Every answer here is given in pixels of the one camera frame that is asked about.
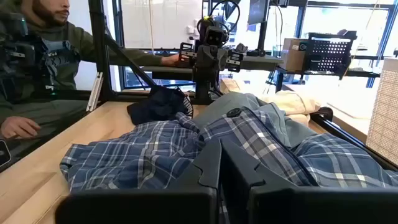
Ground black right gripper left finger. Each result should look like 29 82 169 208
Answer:
55 138 222 224

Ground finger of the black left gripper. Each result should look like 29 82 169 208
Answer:
226 50 245 73
178 42 197 68

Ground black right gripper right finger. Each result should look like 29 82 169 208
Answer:
222 139 398 224

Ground blue plaid shirt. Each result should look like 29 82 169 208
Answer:
59 107 398 224

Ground white plastic laundry basket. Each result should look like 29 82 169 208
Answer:
366 57 398 166

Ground black desk clamp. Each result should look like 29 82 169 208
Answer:
234 42 267 58

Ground person's hand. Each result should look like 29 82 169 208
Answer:
0 116 41 140
160 53 182 67

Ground dark grey desk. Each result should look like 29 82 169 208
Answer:
108 48 284 82

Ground grey-green garment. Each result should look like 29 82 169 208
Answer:
192 91 318 149

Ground black monitor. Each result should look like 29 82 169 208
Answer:
247 0 271 26

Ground cardboard box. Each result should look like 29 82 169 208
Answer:
279 37 309 72

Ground black Puma garment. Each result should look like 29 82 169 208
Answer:
126 85 194 126

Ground cream white garment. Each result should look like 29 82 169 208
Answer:
259 90 321 127

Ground black perforated crate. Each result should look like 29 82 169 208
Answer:
303 30 358 78

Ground silver aluminium bars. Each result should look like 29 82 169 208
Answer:
86 72 104 113

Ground light wooden desk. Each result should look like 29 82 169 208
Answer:
279 83 374 144

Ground person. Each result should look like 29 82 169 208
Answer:
0 0 193 156

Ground black phone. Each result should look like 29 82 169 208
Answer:
0 139 12 169

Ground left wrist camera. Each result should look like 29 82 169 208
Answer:
197 17 230 47

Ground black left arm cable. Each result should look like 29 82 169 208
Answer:
208 0 241 34

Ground black metal rig frame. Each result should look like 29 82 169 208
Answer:
86 0 398 172

